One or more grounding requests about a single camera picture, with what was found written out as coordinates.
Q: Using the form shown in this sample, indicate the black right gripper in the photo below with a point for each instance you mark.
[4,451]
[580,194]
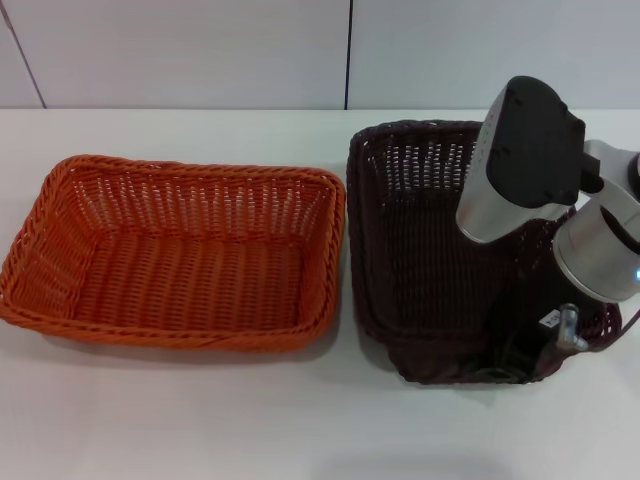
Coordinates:
[520,315]

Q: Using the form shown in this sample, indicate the dark brown woven basket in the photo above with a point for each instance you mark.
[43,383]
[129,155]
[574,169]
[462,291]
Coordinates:
[420,250]

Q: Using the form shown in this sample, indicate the orange woven basket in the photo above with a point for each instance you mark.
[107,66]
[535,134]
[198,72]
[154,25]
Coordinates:
[190,270]

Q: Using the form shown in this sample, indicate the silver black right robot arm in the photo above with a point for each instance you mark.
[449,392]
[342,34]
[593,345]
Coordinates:
[530,150]

